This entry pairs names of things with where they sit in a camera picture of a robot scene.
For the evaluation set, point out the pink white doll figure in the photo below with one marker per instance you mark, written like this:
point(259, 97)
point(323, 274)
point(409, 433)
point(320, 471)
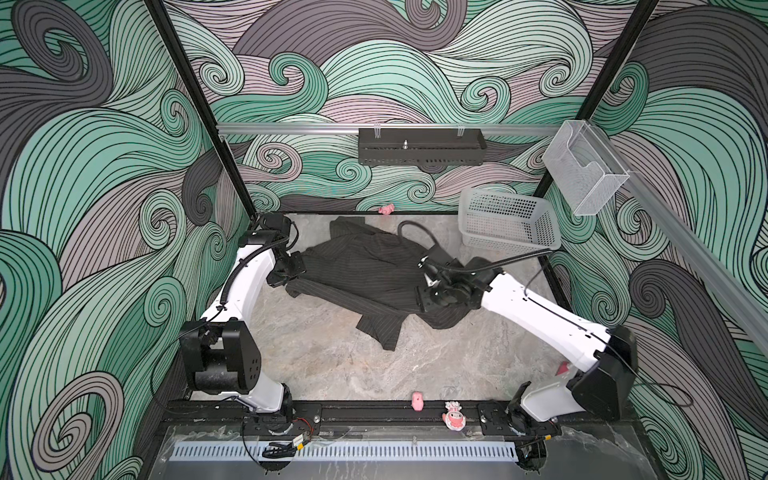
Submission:
point(453, 417)

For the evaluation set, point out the black perforated wall shelf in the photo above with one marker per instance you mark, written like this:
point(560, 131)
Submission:
point(422, 148)

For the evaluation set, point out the white bunny on pink stand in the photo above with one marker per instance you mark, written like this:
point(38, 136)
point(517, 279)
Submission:
point(563, 368)

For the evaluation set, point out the aluminium rear rail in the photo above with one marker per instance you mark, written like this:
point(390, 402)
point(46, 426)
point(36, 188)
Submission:
point(305, 128)

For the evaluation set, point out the white plastic mesh basket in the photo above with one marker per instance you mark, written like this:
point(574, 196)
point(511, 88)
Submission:
point(507, 223)

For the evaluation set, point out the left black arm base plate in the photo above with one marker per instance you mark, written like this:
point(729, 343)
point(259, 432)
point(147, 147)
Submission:
point(305, 418)

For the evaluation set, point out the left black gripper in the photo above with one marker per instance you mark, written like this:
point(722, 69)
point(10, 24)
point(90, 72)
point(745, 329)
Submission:
point(298, 268)

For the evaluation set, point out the dark grey striped shirt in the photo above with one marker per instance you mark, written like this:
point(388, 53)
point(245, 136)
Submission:
point(374, 273)

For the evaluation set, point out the aluminium right rail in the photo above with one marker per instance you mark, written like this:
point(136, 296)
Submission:
point(710, 201)

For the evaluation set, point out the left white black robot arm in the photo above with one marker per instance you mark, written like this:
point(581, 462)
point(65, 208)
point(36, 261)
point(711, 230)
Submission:
point(219, 354)

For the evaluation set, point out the small pink front toy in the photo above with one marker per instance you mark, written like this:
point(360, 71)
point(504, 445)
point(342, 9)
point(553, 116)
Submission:
point(417, 401)

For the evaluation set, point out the small pink pig toy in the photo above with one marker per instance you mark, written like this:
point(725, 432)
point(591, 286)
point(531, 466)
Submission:
point(386, 209)

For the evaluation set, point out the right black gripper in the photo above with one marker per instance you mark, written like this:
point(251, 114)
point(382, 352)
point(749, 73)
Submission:
point(423, 296)

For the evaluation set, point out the clear plastic wall holder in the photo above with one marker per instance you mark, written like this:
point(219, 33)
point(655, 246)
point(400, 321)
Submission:
point(585, 166)

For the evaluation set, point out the aluminium rail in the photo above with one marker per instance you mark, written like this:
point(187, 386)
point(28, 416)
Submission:
point(710, 201)
point(305, 128)

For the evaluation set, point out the white slotted cable duct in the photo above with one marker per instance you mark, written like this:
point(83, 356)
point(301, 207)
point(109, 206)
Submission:
point(355, 450)

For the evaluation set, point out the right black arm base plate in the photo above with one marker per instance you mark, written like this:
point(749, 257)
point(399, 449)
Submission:
point(501, 419)

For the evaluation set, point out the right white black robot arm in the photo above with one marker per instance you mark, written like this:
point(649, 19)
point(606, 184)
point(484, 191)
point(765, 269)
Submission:
point(602, 362)

